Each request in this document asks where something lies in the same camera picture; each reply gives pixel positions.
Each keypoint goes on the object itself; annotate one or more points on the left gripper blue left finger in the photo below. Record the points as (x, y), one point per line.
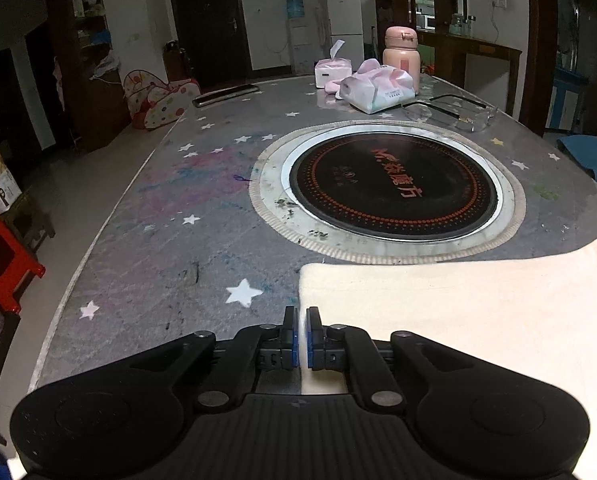
(289, 339)

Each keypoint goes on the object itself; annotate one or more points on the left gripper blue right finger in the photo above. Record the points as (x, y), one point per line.
(315, 339)

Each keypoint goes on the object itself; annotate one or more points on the cream white garment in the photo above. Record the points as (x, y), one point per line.
(537, 316)

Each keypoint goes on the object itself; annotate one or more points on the round black induction cooktop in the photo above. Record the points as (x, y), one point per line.
(386, 192)

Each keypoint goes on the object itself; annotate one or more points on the pink wet wipes pack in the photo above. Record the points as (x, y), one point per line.
(374, 87)

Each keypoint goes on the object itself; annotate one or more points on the white tissue box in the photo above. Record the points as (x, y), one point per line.
(333, 68)

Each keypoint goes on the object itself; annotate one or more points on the polka dot kids play tent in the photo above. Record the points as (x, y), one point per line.
(154, 103)

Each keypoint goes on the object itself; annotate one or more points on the small wooden stool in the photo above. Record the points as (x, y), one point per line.
(28, 222)

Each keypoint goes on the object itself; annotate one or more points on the red plastic stool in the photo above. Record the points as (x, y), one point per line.
(17, 264)

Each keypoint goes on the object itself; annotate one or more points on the pink insulated bottle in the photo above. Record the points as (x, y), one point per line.
(401, 52)

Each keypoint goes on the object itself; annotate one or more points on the water dispenser with blue bottle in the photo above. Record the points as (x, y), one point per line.
(298, 37)

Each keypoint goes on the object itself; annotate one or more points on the dark wooden side table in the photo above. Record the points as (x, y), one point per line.
(478, 66)

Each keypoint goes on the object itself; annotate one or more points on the white refrigerator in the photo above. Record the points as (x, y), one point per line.
(342, 20)

